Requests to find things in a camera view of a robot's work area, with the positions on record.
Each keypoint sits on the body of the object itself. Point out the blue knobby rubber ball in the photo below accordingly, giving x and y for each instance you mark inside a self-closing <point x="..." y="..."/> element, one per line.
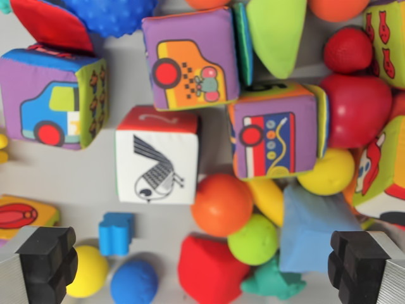
<point x="110" y="16"/>

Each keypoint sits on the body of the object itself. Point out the red toy apple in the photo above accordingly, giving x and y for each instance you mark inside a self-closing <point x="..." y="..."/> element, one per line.
<point x="357" y="111"/>

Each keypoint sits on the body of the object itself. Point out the purple cloth cube blue car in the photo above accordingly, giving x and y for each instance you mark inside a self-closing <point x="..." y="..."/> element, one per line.
<point x="47" y="104"/>

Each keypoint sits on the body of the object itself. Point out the small yellow toy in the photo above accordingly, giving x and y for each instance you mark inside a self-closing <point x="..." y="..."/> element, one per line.
<point x="2" y="149"/>

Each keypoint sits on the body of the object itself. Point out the lime green ball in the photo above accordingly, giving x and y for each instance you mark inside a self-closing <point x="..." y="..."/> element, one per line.
<point x="253" y="240"/>

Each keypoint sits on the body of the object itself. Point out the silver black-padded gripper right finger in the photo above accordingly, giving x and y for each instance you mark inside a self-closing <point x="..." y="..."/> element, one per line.
<point x="364" y="266"/>

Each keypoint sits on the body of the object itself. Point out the yellow smooth ball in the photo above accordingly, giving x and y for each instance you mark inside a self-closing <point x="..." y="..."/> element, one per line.
<point x="329" y="174"/>
<point x="88" y="272"/>

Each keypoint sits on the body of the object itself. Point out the yellow toy lemon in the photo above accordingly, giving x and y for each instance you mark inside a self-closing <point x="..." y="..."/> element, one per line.
<point x="269" y="199"/>

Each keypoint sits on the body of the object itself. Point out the small blue textured ball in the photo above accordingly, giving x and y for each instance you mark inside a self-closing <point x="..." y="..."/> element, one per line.
<point x="134" y="283"/>

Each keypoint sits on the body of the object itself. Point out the teal blue cloth block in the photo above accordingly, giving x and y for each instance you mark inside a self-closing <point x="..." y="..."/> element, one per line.
<point x="244" y="44"/>

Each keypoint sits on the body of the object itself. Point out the red dimpled ball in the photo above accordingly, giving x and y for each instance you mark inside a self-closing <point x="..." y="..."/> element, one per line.
<point x="348" y="50"/>

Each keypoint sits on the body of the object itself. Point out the green cloth cube red fish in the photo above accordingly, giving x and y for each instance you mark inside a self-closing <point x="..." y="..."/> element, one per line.
<point x="387" y="41"/>

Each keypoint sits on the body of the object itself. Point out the small blue foam piece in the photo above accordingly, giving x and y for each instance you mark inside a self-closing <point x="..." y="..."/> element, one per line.
<point x="115" y="234"/>

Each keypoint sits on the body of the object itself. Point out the teal soft shape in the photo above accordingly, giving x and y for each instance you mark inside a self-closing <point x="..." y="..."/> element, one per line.
<point x="272" y="282"/>

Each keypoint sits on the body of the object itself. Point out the white cloth cube bird print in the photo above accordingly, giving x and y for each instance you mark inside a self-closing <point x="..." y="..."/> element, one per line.
<point x="156" y="158"/>

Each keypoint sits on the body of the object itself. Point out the green cloth cube red animal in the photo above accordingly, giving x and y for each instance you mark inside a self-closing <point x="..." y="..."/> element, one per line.
<point x="379" y="171"/>

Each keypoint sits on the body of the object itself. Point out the orange cloth cube red beetle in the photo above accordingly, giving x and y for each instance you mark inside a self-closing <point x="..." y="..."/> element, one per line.
<point x="22" y="215"/>

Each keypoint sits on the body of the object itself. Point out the grey plastic bin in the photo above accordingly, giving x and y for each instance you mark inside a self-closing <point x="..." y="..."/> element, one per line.
<point x="79" y="177"/>

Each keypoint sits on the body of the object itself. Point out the purple cloth cube orange taxi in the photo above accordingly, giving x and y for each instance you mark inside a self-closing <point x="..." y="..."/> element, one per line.
<point x="190" y="60"/>

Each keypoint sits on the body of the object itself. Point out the light blue foam block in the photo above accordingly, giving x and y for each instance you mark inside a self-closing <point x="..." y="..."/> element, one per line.
<point x="313" y="231"/>

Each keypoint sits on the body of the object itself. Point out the lime green soft cone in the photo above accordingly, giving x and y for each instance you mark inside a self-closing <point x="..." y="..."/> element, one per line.
<point x="275" y="35"/>

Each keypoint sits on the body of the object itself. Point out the purple cloth cube fire truck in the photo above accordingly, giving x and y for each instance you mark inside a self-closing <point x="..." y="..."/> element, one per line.
<point x="272" y="136"/>

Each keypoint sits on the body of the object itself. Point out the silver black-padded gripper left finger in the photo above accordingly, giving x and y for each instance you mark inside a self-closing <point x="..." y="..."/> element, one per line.
<point x="41" y="263"/>

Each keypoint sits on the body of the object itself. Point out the red soft plush shape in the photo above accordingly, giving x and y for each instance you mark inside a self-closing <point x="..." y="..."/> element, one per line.
<point x="209" y="272"/>

